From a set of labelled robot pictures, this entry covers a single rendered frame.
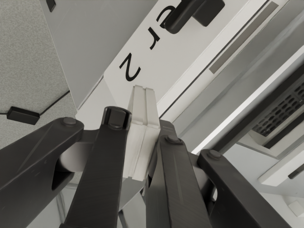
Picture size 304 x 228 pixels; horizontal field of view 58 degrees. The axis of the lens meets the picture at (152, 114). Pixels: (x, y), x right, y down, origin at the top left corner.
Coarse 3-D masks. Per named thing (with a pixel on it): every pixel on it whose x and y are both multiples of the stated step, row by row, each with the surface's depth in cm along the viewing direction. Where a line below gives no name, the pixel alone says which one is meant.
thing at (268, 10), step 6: (270, 6) 24; (276, 6) 24; (264, 12) 24; (270, 12) 24; (258, 18) 25; (264, 18) 24; (252, 24) 25; (258, 24) 25; (246, 30) 25; (252, 30) 25; (240, 36) 26; (246, 36) 25; (234, 42) 26; (240, 42) 25; (228, 48) 26; (234, 48) 26; (222, 54) 26; (228, 54) 26; (222, 60) 26; (216, 66) 26
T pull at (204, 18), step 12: (192, 0) 23; (204, 0) 24; (216, 0) 24; (180, 12) 24; (192, 12) 24; (204, 12) 25; (216, 12) 25; (168, 24) 25; (180, 24) 25; (204, 24) 26
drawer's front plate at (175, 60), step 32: (160, 0) 32; (224, 0) 26; (256, 0) 24; (160, 32) 31; (192, 32) 27; (224, 32) 25; (160, 64) 29; (192, 64) 26; (128, 96) 32; (160, 96) 28
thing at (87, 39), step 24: (48, 0) 62; (72, 0) 54; (96, 0) 47; (120, 0) 42; (144, 0) 37; (48, 24) 59; (72, 24) 51; (96, 24) 45; (120, 24) 40; (72, 48) 48; (96, 48) 43; (120, 48) 38; (72, 72) 46; (96, 72) 41; (72, 96) 44
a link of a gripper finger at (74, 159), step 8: (88, 136) 12; (80, 144) 11; (88, 144) 11; (64, 152) 11; (72, 152) 11; (80, 152) 11; (88, 152) 11; (64, 160) 11; (72, 160) 11; (80, 160) 11; (56, 168) 11; (64, 168) 11; (72, 168) 11; (80, 168) 11
